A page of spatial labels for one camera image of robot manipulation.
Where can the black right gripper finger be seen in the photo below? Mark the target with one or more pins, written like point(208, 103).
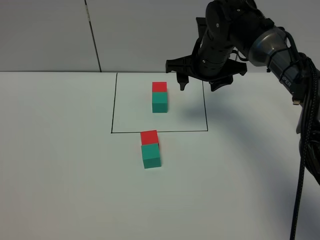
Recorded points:
point(183, 80)
point(218, 83)

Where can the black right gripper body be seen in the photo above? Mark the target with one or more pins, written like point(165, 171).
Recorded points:
point(207, 63)

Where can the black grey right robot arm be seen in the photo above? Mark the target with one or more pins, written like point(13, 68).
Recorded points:
point(234, 33)

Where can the red template block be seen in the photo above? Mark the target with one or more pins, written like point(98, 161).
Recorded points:
point(159, 87)

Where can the green template block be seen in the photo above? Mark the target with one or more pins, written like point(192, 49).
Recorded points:
point(159, 102)

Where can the black outlined template sheet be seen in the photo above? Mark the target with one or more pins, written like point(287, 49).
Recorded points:
point(133, 104)

